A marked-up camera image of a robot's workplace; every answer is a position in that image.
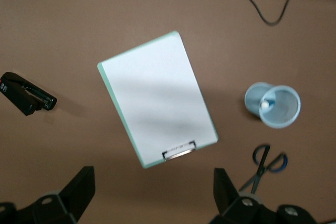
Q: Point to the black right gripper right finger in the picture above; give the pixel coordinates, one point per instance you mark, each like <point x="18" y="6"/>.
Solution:
<point x="231" y="203"/>

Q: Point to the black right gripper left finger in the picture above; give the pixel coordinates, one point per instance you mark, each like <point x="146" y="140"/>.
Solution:
<point x="76" y="195"/>

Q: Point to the blue marker white cap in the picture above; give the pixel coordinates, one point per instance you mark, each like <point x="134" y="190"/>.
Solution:
<point x="267" y="102"/>

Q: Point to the metal clipboard clip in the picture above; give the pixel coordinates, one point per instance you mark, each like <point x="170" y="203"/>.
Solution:
<point x="178" y="151"/>

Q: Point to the light blue mesh cup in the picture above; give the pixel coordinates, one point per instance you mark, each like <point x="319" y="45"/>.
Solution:
<point x="256" y="95"/>

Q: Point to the black stapler red end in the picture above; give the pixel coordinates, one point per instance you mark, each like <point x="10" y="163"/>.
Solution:
<point x="21" y="93"/>

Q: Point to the mint green clipboard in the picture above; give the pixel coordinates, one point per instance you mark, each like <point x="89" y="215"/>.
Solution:
<point x="105" y="77"/>

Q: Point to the white paper sheet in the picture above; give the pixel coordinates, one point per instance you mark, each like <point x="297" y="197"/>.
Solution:
<point x="157" y="95"/>

